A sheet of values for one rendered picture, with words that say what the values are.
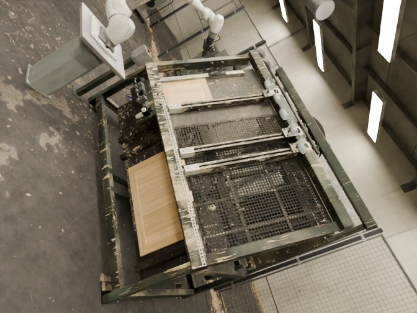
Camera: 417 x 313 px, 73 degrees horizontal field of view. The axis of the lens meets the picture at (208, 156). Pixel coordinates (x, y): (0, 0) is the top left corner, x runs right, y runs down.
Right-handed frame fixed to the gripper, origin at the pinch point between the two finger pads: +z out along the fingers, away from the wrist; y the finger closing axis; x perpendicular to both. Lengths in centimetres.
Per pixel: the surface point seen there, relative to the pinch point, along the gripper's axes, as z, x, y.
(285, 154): 7, 24, -133
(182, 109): 31, 51, -33
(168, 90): 35, 42, -3
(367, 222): 17, 2, -229
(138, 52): 20, 48, 42
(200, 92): 26.0, 18.9, -25.1
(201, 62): 18.5, -13.4, 6.2
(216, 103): 18, 24, -49
